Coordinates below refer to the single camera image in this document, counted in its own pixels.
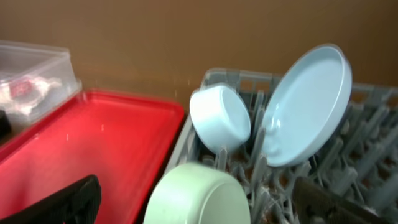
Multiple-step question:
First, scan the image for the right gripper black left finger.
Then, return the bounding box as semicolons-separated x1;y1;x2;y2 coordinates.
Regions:
1;175;101;224

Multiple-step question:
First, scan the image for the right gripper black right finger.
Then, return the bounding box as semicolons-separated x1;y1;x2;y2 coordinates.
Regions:
292;177;389;224

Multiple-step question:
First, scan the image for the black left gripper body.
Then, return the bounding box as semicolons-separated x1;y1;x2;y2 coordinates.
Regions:
0;110;12;139

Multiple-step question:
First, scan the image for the light blue round plate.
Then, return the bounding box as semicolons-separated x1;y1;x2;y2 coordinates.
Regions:
262;44;353;167

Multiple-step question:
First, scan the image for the mint green bowl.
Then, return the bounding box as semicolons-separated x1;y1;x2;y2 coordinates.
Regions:
143;162;251;224

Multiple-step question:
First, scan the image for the light blue bowl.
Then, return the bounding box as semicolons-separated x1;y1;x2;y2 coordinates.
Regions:
189;85;251;154

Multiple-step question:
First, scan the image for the red candy wrapper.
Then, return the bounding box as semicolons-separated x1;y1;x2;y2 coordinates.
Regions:
9;79;37;98

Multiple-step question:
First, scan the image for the grey dishwasher rack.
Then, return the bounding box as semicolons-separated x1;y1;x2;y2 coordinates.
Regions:
167;68;397;223

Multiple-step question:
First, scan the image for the clear plastic bin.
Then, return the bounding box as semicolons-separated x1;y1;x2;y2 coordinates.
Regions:
1;40;82;133

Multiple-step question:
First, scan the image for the red plastic tray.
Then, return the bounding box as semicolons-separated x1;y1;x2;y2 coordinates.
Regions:
1;91;185;223

